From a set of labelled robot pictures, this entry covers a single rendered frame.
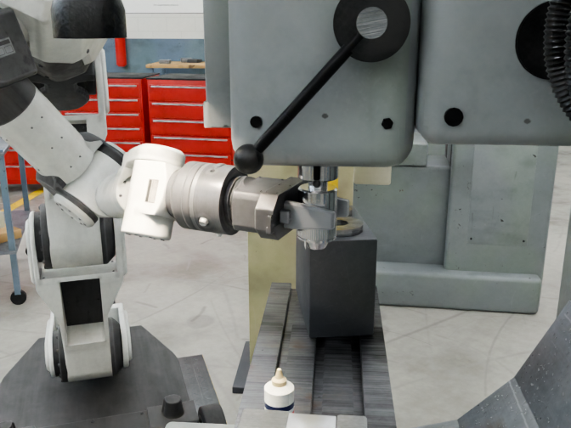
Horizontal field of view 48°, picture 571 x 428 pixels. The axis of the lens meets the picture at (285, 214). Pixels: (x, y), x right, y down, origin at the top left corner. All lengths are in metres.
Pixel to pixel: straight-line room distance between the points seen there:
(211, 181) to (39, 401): 1.06
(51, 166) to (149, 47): 9.09
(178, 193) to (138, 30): 9.40
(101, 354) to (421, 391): 1.56
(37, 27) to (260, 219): 0.47
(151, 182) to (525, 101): 0.46
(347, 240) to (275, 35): 0.56
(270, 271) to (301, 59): 2.06
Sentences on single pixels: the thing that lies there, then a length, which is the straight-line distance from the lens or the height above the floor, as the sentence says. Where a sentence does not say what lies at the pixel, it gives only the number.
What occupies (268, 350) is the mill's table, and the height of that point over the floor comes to 0.90.
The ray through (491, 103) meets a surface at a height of 1.38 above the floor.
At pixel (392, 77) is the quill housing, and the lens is 0.65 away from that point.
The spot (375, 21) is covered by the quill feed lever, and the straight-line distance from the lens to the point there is 0.61.
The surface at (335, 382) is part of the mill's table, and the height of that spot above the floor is 0.90.
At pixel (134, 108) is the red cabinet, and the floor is 0.75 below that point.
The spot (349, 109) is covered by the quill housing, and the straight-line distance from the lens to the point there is 0.65.
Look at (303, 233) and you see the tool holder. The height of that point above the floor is 1.22.
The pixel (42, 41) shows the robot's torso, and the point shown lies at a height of 1.43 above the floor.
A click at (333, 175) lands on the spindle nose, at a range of 0.75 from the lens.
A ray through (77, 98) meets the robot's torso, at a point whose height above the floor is 1.30.
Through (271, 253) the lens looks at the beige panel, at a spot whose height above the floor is 0.55.
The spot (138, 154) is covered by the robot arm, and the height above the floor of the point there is 1.29.
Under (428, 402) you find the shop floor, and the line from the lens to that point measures 2.74.
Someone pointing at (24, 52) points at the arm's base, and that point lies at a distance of 1.01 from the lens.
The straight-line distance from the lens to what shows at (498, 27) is 0.64.
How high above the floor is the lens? 1.46
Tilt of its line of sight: 17 degrees down
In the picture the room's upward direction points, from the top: straight up
